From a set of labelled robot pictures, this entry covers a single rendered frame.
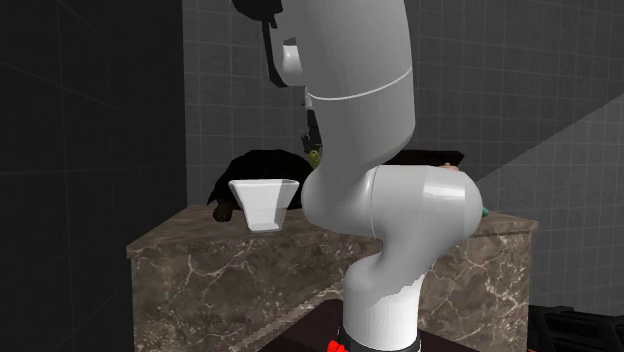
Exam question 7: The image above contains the black rounded figure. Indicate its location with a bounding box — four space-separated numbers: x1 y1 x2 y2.
206 148 316 223

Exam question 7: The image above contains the white square bowl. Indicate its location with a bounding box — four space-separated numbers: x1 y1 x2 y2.
227 178 301 233

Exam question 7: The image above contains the black ridged box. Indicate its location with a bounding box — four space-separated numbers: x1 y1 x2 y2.
528 305 624 352

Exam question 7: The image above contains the black flat object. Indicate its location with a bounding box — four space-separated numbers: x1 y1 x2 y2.
384 149 466 168

